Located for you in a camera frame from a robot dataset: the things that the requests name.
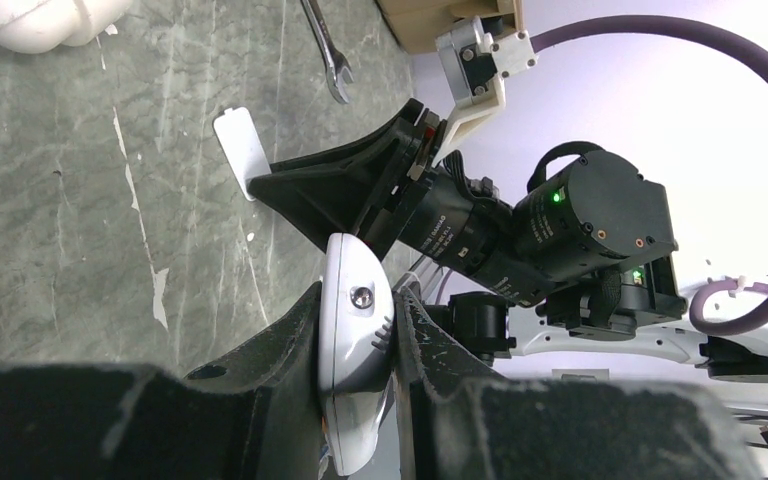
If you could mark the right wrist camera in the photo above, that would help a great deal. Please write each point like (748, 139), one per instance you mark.
(476, 65)

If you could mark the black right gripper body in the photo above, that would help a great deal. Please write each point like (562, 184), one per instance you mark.
(414, 137)

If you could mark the silver open-end wrench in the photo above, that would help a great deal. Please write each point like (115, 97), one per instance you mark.
(338, 69)

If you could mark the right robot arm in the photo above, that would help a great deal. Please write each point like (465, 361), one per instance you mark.
(589, 248)

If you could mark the white battery cover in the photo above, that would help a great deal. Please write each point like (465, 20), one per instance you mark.
(242, 147)

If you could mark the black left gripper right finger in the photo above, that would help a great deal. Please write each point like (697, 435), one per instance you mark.
(460, 419)

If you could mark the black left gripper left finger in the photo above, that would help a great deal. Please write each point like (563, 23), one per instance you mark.
(252, 413)

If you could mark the tan plastic toolbox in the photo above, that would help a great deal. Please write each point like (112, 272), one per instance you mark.
(417, 23)

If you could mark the white plastic pipe elbow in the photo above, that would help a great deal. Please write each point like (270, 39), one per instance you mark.
(38, 26)

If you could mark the white remote control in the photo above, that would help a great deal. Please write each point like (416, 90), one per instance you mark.
(354, 357)

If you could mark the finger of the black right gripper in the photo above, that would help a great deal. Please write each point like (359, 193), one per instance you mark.
(321, 207)
(363, 167)

